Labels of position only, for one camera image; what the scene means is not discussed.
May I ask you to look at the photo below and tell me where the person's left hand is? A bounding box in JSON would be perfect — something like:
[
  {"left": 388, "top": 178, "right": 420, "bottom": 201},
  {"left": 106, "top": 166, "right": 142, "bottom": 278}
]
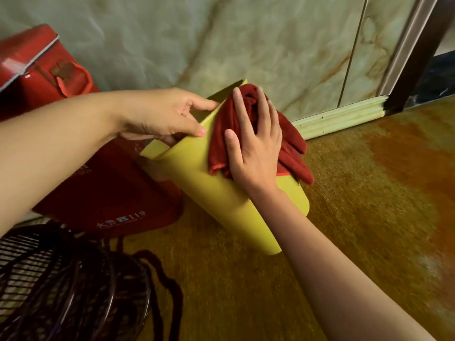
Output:
[{"left": 118, "top": 87, "right": 219, "bottom": 146}]

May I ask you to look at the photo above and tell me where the person's right hand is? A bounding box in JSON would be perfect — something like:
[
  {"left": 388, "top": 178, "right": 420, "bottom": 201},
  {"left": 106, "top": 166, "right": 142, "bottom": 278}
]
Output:
[{"left": 223, "top": 86, "right": 283, "bottom": 199}]

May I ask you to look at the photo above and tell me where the dark red cloth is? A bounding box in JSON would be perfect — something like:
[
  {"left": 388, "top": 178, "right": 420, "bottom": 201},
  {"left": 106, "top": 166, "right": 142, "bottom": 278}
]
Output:
[{"left": 208, "top": 83, "right": 315, "bottom": 186}]

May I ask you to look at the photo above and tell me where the yellow plastic bin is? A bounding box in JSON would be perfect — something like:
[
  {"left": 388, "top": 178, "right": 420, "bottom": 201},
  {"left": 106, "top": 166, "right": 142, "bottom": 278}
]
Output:
[{"left": 140, "top": 79, "right": 310, "bottom": 256}]

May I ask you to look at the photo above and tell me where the person's left forearm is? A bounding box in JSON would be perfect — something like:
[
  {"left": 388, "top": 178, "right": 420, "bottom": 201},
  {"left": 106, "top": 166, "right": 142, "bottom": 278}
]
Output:
[{"left": 0, "top": 91, "right": 125, "bottom": 238}]

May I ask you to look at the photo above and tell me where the person's right forearm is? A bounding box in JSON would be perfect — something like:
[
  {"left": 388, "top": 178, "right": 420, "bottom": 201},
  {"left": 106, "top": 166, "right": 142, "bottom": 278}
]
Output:
[{"left": 248, "top": 187, "right": 437, "bottom": 341}]

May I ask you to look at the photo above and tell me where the pale skirting board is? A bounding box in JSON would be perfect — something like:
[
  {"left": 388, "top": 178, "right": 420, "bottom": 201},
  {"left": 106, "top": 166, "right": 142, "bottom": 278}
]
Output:
[{"left": 291, "top": 95, "right": 389, "bottom": 141}]

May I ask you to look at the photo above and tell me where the red fabric bag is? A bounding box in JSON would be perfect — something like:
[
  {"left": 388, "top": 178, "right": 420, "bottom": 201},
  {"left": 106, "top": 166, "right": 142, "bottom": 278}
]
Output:
[{"left": 33, "top": 136, "right": 184, "bottom": 239}]

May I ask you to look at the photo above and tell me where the black cable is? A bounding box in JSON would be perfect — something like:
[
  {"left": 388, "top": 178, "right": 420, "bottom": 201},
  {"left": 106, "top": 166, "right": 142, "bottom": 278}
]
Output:
[{"left": 132, "top": 249, "right": 184, "bottom": 341}]

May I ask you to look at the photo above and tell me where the dark brown door frame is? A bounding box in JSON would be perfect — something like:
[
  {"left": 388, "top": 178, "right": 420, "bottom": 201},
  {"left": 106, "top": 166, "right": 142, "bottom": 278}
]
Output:
[{"left": 385, "top": 0, "right": 455, "bottom": 115}]

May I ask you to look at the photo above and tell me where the black wire fan guard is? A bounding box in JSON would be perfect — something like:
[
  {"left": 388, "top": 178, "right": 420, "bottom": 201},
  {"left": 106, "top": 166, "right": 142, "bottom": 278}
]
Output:
[{"left": 0, "top": 224, "right": 151, "bottom": 341}]

